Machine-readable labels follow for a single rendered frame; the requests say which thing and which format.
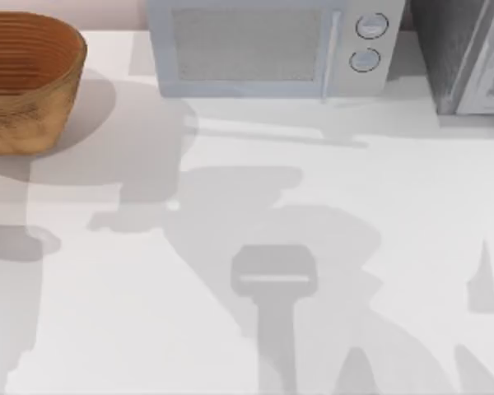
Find pale microwave oven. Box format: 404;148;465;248
144;0;408;100

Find round microwave knob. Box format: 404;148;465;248
355;12;390;40
348;46;382;74

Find brown wicker basket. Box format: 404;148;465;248
0;11;88;156

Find microwave door handle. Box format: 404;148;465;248
321;10;342;102

